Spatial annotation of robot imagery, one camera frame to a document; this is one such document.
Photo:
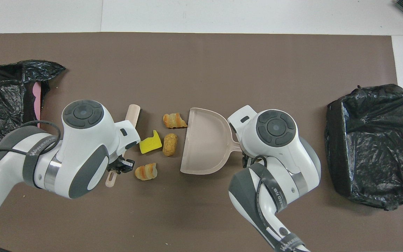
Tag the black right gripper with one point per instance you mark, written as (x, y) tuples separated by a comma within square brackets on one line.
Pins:
[(247, 161)]

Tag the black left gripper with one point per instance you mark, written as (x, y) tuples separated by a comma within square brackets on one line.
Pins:
[(126, 166)]

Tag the striped croissant piece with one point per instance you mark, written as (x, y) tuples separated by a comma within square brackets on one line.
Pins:
[(145, 172)]

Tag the yellow sponge piece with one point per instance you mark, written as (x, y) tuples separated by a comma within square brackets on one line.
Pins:
[(149, 145)]

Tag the beige plastic dustpan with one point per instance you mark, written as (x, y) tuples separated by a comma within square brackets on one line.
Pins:
[(205, 143)]

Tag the brown oval bread roll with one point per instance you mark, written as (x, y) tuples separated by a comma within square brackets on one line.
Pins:
[(170, 144)]

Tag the beige brush with black bristles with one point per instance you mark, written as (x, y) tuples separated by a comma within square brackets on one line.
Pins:
[(132, 113)]

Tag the pale croissant piece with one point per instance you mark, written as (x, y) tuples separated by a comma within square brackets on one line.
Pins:
[(173, 120)]

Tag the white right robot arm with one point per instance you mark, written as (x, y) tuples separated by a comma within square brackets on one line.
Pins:
[(292, 157)]

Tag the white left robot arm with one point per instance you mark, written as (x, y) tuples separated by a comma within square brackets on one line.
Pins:
[(82, 154)]

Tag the pink plastic bin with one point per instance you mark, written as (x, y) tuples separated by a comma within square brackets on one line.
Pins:
[(37, 101)]

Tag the black plastic trash bag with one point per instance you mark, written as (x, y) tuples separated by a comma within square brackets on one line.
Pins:
[(2, 94), (366, 157)]

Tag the brown table mat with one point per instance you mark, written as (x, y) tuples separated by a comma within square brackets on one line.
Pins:
[(292, 70)]

